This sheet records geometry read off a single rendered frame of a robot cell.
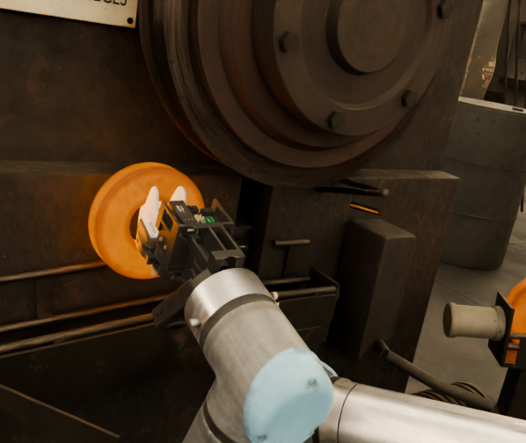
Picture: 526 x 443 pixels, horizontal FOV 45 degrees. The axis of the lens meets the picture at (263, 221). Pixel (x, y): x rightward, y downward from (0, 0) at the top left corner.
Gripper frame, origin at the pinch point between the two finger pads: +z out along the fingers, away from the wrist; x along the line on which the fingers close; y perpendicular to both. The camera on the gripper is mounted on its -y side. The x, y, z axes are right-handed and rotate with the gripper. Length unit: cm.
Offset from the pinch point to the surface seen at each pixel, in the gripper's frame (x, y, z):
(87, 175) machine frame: 6.6, 0.9, 6.7
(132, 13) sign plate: 1.0, 20.0, 15.7
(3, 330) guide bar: 17.2, -16.8, -2.0
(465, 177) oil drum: -245, -75, 126
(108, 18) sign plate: 4.1, 19.1, 15.4
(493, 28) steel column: -374, -26, 253
